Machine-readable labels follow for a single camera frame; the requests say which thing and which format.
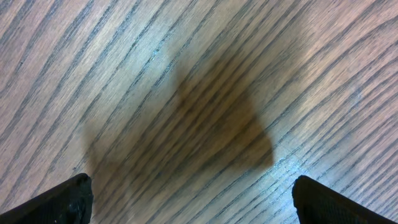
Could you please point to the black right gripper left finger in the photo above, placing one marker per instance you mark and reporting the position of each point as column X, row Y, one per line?
column 69, row 202

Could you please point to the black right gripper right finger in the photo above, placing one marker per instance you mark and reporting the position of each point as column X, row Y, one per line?
column 316, row 203

